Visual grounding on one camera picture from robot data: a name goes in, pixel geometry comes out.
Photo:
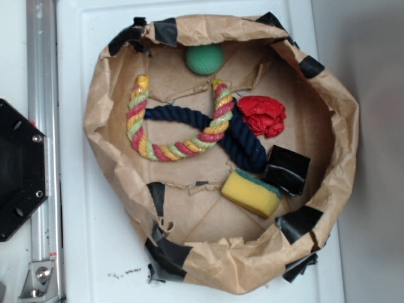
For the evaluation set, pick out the yellow green sponge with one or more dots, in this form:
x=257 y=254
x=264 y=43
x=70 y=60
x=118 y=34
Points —
x=257 y=196

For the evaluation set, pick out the brown paper bag bin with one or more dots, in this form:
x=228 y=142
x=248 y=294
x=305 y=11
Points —
x=167 y=139

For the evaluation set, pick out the crumpled red paper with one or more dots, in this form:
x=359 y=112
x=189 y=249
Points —
x=264 y=115

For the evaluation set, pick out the black tape piece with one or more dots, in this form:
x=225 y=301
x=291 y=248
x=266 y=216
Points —
x=287 y=170

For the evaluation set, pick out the green foam ball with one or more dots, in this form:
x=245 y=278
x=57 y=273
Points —
x=204 y=59

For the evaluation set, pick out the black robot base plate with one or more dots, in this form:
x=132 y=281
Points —
x=23 y=173

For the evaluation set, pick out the aluminium extrusion rail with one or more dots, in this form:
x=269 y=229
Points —
x=46 y=222

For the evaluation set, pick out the metal corner bracket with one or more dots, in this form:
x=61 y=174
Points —
x=41 y=283

